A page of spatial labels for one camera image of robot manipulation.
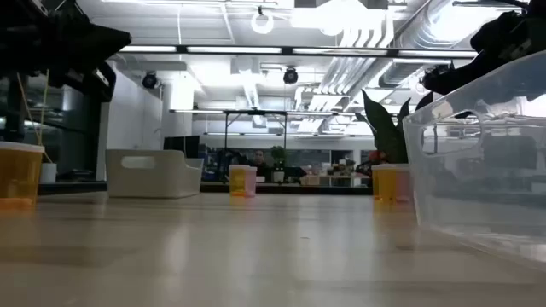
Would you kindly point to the pink medicine bottle white cap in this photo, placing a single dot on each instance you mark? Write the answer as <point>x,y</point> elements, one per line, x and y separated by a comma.
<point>403,185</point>
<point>252,182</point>

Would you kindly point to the yellow cup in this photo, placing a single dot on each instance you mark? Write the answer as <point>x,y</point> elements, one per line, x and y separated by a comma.
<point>237,181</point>

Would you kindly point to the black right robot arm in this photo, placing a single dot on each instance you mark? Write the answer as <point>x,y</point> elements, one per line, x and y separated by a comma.
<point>499,34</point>

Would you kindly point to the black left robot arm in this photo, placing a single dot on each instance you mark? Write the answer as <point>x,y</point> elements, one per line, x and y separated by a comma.
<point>51,38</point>

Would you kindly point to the black ceiling spotlight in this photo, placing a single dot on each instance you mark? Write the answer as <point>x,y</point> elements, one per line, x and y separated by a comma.
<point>149,80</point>
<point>290,76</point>

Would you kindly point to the large dark green leafy plant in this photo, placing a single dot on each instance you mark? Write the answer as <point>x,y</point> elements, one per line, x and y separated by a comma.
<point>386,132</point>

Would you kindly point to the small white cup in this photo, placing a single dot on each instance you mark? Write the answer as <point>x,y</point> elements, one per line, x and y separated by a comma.
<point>48,174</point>

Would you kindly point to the red object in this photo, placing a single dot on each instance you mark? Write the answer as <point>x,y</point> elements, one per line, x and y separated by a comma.
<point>377,157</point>

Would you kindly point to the cardboard box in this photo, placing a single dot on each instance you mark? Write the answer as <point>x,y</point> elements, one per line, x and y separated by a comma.
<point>310,180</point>

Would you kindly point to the person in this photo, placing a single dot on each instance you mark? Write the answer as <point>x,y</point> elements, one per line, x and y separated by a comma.
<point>259,168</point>

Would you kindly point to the small green plant white pot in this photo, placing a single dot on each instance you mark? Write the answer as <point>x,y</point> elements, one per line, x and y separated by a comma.
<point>278,155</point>

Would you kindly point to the black metal frame stand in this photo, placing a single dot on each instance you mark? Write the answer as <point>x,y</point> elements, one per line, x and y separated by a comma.
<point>256,112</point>

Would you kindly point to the long black ceiling light rail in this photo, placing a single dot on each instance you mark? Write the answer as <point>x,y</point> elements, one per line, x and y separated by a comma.
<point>288,50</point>

